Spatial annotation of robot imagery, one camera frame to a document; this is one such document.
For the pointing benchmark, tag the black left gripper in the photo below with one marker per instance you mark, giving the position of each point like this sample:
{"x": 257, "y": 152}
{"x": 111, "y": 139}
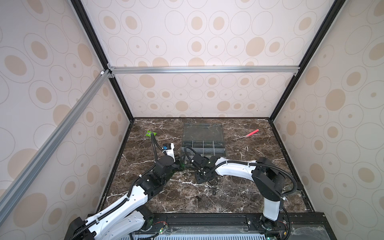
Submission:
{"x": 180, "y": 166}

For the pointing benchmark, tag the silver aluminium frame bar back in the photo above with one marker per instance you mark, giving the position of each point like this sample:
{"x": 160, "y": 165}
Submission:
{"x": 199, "y": 70}

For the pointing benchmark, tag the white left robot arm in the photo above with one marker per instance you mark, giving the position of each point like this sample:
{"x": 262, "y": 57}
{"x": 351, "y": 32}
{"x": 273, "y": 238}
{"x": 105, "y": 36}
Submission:
{"x": 128, "y": 214}

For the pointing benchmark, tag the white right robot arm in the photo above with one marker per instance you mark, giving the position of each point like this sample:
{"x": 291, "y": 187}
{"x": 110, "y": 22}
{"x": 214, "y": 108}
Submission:
{"x": 268, "y": 178}

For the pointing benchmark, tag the clear plastic organizer box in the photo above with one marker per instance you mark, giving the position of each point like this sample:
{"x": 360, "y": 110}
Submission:
{"x": 206, "y": 139}

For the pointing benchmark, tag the green snack packet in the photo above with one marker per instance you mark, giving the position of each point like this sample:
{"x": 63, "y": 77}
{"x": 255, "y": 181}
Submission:
{"x": 149, "y": 133}

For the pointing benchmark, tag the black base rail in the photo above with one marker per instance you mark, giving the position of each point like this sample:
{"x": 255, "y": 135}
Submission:
{"x": 292, "y": 226}

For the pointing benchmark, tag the silver aluminium frame bar left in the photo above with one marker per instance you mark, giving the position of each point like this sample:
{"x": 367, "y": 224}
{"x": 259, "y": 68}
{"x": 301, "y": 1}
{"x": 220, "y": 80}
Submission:
{"x": 20, "y": 185}

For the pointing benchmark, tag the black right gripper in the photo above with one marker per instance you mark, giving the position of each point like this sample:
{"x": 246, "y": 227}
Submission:
{"x": 198, "y": 181}

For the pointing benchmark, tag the silver aluminium frame bar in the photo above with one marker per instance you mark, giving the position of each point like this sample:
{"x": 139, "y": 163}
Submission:
{"x": 20, "y": 185}
{"x": 199, "y": 70}

